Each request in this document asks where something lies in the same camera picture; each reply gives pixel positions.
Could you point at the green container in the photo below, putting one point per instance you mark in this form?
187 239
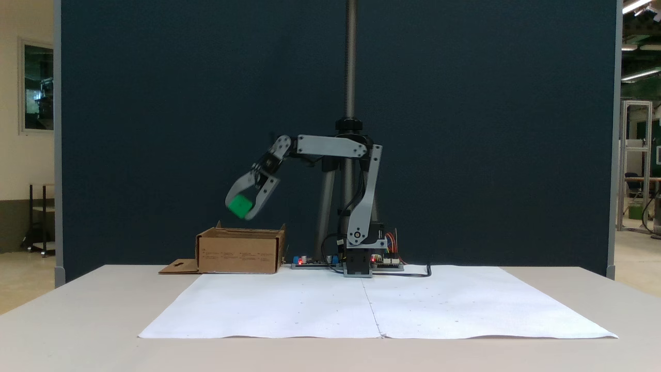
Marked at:
635 212

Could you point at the brown cardboard box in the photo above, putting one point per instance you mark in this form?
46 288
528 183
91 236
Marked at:
237 253

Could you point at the green dice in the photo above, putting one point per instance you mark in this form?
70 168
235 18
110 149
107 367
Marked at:
240 206

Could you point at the black office chair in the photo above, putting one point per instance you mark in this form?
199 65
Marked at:
632 183

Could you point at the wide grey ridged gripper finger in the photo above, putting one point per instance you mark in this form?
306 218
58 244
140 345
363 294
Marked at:
264 196

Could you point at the white paper sheet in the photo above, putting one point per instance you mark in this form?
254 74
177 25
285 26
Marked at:
310 310

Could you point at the black camera tripod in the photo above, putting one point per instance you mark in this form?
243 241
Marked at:
351 62

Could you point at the framed wall window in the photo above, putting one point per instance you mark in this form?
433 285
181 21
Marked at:
38 88

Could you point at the black trolley rack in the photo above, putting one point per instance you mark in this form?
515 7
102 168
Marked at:
31 222

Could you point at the blue circuit board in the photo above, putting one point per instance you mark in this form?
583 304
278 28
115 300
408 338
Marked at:
315 263

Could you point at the aluminium profile frame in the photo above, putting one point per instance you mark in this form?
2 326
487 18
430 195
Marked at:
622 170

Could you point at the curved grey gripper finger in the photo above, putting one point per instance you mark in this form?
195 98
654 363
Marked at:
238 187

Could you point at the dark blue partition panel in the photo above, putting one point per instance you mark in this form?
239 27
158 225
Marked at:
181 129

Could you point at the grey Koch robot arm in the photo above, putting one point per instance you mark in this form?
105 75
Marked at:
330 146

